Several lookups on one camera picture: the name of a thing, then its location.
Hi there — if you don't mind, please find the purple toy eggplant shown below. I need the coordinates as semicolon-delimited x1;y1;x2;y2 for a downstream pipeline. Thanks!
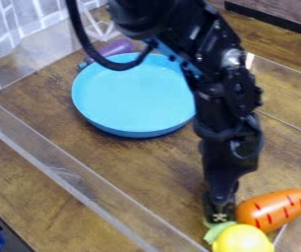
78;38;135;71

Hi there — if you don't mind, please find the orange toy carrot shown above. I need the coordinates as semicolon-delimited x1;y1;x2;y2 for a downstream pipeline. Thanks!
202;188;301;245

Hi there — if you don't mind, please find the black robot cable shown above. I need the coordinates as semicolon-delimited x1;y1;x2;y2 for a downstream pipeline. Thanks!
64;0;155;72

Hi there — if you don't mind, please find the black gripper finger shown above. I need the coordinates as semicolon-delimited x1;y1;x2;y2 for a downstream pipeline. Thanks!
202;193;237;223

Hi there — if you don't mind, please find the yellow toy lemon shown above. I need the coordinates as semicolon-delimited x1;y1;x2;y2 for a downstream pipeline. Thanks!
212;224;274;252

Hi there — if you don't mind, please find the blue round plate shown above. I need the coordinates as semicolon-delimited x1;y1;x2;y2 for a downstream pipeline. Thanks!
71;54;195;138

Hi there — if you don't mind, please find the clear acrylic enclosure wall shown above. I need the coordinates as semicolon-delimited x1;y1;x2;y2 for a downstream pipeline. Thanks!
0;0;301;252

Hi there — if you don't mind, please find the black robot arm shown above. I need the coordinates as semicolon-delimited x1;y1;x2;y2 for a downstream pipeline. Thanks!
110;0;264;223

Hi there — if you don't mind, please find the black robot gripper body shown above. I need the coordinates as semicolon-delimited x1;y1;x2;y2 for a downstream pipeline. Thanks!
193;114;264;201

